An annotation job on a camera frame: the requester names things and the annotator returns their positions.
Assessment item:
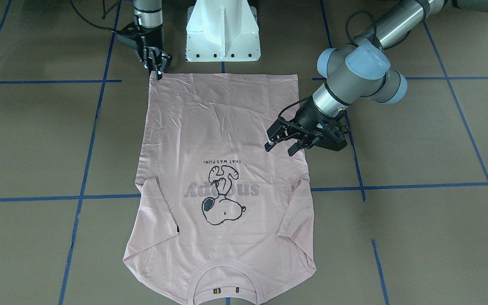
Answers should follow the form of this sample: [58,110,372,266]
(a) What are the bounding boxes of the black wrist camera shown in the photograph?
[116,22,145,51]
[313,120,349,151]

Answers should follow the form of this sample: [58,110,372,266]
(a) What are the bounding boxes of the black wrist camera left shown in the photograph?
[313,120,349,151]

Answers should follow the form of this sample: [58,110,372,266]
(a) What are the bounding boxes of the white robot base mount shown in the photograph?
[185,0,261,62]

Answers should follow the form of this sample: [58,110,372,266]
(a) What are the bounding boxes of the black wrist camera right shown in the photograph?
[116,22,145,51]

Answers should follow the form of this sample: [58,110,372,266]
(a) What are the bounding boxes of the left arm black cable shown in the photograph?
[345,10,410,49]

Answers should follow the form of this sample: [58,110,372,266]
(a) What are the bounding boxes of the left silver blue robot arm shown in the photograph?
[264,0,488,156]

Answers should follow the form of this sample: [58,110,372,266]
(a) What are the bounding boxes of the pink Snoopy t-shirt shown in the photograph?
[122,73,317,305]

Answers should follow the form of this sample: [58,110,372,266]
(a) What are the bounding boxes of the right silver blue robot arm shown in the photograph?
[133,0,173,80]

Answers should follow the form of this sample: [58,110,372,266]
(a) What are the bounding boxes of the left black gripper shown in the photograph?
[264,98,333,156]

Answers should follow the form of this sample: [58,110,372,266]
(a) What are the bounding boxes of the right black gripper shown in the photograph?
[143,28,172,80]

